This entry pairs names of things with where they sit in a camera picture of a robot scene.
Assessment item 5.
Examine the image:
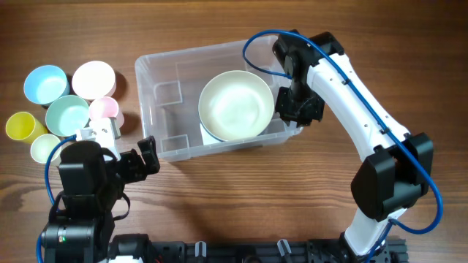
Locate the pink cup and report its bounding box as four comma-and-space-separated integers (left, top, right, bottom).
88, 96, 124, 128

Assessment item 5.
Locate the cream plate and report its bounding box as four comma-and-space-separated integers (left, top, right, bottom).
197, 70, 275, 141

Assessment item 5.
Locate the cream cup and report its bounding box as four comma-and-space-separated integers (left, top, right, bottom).
30, 134, 61, 164

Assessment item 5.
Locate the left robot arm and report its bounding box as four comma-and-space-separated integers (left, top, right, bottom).
36, 136, 162, 262

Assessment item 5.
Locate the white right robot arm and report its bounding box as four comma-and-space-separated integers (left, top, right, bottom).
272, 31, 443, 262

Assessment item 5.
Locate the white label in bin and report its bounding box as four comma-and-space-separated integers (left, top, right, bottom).
200, 124, 219, 145

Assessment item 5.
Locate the clear plastic storage bin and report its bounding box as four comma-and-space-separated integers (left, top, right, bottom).
135, 35, 302, 161

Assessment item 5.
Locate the mint green bowl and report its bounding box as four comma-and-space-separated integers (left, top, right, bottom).
45, 95, 89, 137

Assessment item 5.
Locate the pink bowl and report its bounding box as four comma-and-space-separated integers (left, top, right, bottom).
72, 61, 116, 101

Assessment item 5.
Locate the yellow cup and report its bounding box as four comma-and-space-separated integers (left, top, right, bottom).
5, 112, 48, 144

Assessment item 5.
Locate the light blue bowl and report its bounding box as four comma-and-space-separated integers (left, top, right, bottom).
23, 65, 70, 107

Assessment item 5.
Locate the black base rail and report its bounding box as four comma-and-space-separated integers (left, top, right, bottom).
149, 239, 409, 263

